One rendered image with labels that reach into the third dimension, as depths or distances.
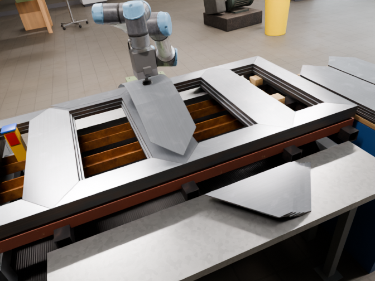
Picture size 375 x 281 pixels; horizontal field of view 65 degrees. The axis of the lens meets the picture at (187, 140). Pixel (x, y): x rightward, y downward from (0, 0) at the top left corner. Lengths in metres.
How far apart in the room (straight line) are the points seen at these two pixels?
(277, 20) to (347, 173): 4.25
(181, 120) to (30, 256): 0.79
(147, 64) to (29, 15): 7.26
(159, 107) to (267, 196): 0.50
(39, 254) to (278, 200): 0.93
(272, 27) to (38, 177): 4.65
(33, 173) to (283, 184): 0.88
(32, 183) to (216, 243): 0.65
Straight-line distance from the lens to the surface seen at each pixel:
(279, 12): 5.24
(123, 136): 1.54
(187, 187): 1.06
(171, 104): 1.13
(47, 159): 1.24
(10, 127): 1.52
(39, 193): 1.09
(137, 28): 1.13
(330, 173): 1.20
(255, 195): 1.01
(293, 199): 1.03
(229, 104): 1.39
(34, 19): 8.36
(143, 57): 1.16
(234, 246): 0.93
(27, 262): 1.36
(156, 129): 1.06
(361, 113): 1.48
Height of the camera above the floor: 1.51
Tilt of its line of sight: 35 degrees down
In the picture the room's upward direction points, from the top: 7 degrees counter-clockwise
